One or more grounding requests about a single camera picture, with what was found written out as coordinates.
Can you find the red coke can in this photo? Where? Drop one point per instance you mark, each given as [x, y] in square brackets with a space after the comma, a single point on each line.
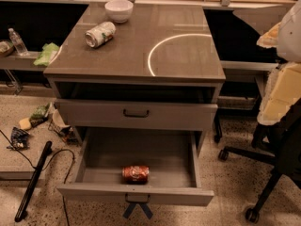
[136, 174]

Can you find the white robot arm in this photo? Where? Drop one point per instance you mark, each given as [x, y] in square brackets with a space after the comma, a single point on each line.
[283, 87]

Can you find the grey drawer cabinet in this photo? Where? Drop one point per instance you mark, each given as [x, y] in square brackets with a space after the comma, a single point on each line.
[163, 54]

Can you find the closed grey upper drawer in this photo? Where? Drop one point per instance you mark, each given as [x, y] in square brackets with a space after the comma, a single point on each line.
[144, 115]

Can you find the open grey bottom drawer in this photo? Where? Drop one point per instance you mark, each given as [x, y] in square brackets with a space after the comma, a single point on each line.
[171, 156]

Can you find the white green soda can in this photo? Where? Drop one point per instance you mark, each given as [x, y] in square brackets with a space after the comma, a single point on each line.
[100, 34]

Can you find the white ceramic bowl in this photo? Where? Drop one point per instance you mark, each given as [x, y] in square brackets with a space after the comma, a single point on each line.
[119, 10]

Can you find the green snack bag on floor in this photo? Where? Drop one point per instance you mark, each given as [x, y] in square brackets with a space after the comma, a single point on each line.
[40, 115]

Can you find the yellow sponge on floor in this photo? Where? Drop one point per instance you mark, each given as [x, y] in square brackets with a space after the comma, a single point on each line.
[25, 124]

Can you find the dark blue snack bag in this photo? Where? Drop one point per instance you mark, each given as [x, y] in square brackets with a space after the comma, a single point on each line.
[18, 139]

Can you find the black office chair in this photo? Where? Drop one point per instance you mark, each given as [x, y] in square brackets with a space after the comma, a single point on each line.
[283, 141]

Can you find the clear plastic water bottle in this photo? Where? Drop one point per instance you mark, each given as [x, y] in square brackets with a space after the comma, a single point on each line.
[17, 42]

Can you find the small bowl at left edge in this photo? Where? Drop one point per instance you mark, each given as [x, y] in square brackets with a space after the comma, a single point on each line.
[6, 48]

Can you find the black rod on floor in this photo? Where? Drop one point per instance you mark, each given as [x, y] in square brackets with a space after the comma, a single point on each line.
[21, 213]

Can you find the wire basket on floor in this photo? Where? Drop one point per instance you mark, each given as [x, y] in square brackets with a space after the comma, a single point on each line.
[61, 129]

